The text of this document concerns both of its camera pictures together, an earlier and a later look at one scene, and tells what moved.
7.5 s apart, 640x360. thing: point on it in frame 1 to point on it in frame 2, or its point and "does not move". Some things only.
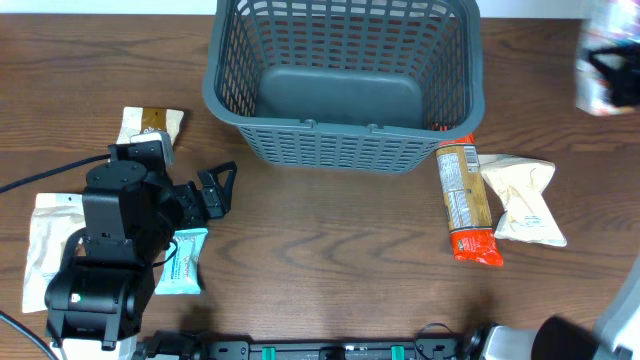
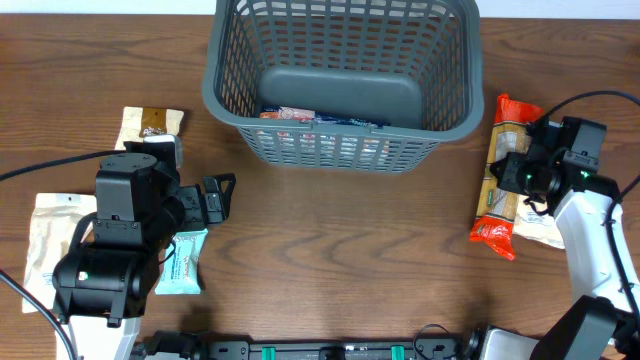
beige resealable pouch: (54, 218) does not move
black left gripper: (190, 216) does not move
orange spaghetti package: (467, 203) to (498, 205)
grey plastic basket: (346, 85) does not move
